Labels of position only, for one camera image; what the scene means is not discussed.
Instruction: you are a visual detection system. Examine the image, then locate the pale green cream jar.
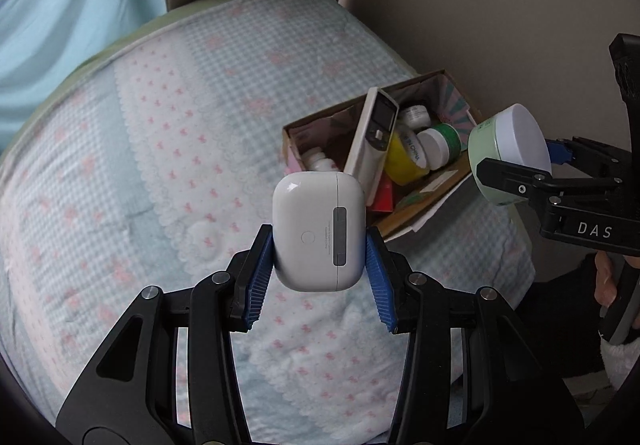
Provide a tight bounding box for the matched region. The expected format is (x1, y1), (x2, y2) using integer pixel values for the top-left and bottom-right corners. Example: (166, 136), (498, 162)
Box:
(468, 104), (552, 205)

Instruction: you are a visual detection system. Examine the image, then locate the green label white jar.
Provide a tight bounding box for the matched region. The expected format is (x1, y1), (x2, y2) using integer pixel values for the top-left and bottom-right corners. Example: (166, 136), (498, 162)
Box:
(416, 123), (462, 170)

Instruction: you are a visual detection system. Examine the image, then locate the yellow tape roll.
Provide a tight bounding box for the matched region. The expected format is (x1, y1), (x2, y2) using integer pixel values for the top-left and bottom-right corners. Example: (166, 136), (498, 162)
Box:
(384, 124), (431, 186)

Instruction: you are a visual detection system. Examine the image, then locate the cardboard box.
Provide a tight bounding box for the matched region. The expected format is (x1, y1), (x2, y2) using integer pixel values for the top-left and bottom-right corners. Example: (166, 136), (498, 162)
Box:
(283, 70), (477, 240)

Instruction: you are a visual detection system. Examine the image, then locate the red medicine box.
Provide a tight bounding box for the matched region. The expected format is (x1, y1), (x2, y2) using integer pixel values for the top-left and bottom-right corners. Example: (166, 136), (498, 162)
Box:
(368, 173), (395, 213)

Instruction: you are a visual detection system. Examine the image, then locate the white remote control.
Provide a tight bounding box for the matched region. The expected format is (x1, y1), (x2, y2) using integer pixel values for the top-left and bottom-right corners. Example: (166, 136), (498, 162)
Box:
(344, 87), (399, 206)

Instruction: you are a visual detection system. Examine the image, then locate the white earbuds case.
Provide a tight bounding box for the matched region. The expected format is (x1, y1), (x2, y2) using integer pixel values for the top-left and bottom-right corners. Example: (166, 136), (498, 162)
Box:
(272, 172), (366, 292)

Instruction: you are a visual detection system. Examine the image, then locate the white pill bottle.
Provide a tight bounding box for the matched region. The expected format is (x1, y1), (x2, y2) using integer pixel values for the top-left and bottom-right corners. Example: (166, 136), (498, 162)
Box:
(302, 147), (338, 172)

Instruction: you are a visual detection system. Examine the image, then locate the person's right hand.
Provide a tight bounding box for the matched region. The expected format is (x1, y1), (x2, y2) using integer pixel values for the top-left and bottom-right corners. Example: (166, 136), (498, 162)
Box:
(594, 251), (617, 307)

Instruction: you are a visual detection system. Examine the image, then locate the light blue hanging cloth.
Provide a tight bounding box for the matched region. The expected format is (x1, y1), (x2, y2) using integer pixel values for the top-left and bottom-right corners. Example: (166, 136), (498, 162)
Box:
(1, 0), (167, 147)

